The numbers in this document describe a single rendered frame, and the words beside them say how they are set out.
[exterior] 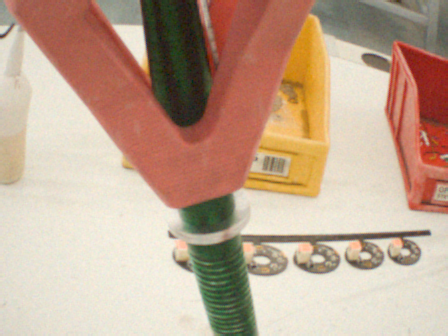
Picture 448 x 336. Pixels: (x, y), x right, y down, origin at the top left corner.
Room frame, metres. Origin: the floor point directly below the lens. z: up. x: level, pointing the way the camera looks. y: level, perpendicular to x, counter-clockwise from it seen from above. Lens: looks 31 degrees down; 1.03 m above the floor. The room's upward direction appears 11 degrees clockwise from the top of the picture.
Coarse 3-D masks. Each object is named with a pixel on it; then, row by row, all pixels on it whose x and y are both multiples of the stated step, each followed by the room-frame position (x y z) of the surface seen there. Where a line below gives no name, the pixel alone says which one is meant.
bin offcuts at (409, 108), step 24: (408, 48) 0.58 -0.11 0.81; (408, 72) 0.53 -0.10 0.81; (432, 72) 0.58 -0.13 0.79; (408, 96) 0.53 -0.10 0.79; (432, 96) 0.58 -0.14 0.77; (408, 120) 0.52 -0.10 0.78; (432, 120) 0.58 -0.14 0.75; (408, 144) 0.51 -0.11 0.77; (432, 144) 0.55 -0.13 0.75; (408, 168) 0.49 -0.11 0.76; (432, 168) 0.46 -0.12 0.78; (408, 192) 0.48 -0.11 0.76; (432, 192) 0.47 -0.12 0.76
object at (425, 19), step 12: (360, 0) 2.55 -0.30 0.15; (372, 0) 2.56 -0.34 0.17; (396, 0) 3.16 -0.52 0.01; (420, 0) 2.78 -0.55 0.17; (432, 0) 2.57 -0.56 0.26; (396, 12) 2.56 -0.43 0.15; (408, 12) 2.57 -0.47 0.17; (432, 12) 2.57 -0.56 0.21; (432, 24) 2.57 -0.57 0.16; (432, 36) 2.57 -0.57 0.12; (432, 48) 2.57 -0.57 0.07
